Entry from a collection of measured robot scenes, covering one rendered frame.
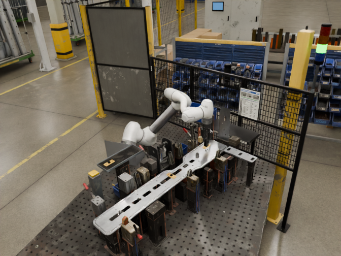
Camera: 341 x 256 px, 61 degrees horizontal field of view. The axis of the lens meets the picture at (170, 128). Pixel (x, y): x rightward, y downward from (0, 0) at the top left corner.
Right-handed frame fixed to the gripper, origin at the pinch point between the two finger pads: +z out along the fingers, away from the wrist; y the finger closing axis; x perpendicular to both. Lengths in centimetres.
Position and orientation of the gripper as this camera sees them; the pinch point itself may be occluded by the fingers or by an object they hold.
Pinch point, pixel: (206, 142)
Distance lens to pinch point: 261.0
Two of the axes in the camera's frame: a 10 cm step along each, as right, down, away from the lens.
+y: 7.4, 3.0, -6.0
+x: 6.8, -3.8, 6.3
